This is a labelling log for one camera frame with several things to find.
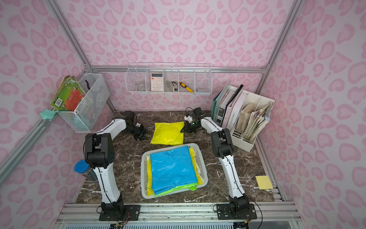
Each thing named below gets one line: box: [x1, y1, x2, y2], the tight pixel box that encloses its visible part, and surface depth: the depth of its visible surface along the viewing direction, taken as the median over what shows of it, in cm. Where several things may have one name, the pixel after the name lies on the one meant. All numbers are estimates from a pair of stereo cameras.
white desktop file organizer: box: [216, 84, 276, 153], surface depth 92 cm
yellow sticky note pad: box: [255, 175, 274, 190], surface depth 84 cm
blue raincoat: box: [150, 145, 198, 196], surface depth 80 cm
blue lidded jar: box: [73, 159, 99, 181], surface depth 71 cm
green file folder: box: [211, 82, 231, 121], surface depth 88 cm
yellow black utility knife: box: [179, 81, 194, 93], surface depth 100 cm
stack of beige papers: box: [235, 100, 274, 144], surface depth 92 cm
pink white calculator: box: [150, 72, 164, 92], surface depth 97 cm
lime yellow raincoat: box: [150, 121, 185, 146], surface depth 103 cm
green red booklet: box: [50, 75, 87, 112], surface depth 73 cm
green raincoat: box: [154, 182, 199, 198], surface depth 73 cm
